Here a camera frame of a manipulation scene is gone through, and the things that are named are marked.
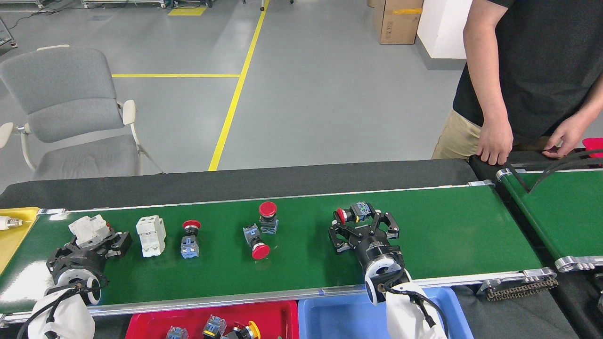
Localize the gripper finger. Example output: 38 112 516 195
328 221 366 252
47 241 78 271
372 212 400 238
97 232 133 258

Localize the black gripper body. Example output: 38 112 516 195
353 235 403 274
53 250 108 283

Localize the white circuit breaker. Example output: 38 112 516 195
68 214 111 249
136 215 167 258

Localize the red push button switch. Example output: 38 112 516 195
258 202 279 235
335 201 375 225
243 224 271 260
180 219 202 259

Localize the yellow push button switch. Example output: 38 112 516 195
221 320 261 339

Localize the long green conveyor belt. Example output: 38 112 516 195
0 180 559 325

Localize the short green conveyor belt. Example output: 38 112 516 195
496 167 603 273

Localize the red parts tray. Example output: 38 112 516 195
582 137 603 168

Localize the person's right hand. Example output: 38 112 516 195
476 115 514 166

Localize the person's left hand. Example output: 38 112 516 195
542 112 592 159

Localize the yellow pad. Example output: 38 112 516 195
0 207 41 274

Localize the blue plastic bin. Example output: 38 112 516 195
298 287 474 339

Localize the red plastic bin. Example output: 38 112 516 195
125 300 300 339

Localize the grey office chair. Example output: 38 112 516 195
0 45 165 181

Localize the brown cardboard box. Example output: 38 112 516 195
374 0 424 45

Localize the person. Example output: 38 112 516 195
431 0 603 165

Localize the black guide bracket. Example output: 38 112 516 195
506 150 603 194

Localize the conveyor drive chain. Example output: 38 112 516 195
485 275 559 301

